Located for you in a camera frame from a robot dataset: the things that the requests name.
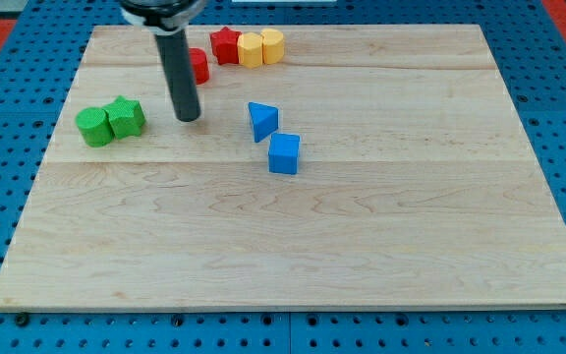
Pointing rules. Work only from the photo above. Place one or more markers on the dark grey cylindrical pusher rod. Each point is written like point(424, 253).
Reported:
point(179, 74)

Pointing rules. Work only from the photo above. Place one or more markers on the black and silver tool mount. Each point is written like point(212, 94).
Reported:
point(161, 16)

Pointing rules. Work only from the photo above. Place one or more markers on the red cylinder block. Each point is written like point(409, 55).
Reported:
point(200, 65)

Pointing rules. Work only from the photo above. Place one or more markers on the red star block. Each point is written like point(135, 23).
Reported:
point(224, 45)

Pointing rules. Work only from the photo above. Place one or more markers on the yellow hexagon block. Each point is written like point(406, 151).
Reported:
point(249, 46)

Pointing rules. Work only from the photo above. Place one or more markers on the green star block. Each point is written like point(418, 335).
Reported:
point(125, 117)

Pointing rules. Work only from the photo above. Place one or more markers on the yellow cylinder block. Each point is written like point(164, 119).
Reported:
point(273, 45)

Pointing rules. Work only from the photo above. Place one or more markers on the green cylinder block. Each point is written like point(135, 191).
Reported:
point(93, 125)

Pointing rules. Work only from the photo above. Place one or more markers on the blue triangle block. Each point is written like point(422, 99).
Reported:
point(264, 120)

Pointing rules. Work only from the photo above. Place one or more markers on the blue cube block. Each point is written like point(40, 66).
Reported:
point(283, 153)

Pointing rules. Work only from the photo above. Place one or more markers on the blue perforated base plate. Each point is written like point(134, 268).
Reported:
point(37, 66)

